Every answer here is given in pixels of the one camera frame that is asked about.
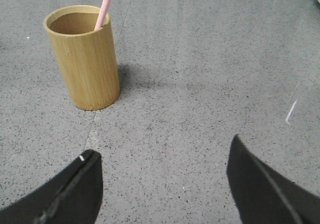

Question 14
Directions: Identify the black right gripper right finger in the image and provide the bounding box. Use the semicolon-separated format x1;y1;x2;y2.
226;135;320;223

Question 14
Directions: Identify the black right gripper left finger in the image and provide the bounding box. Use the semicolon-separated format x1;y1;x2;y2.
0;149;103;223

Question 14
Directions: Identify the pink chopstick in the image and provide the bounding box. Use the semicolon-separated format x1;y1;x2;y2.
94;0;112;31

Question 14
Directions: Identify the bamboo cylindrical holder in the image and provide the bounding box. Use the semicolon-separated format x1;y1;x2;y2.
43;5;120;111

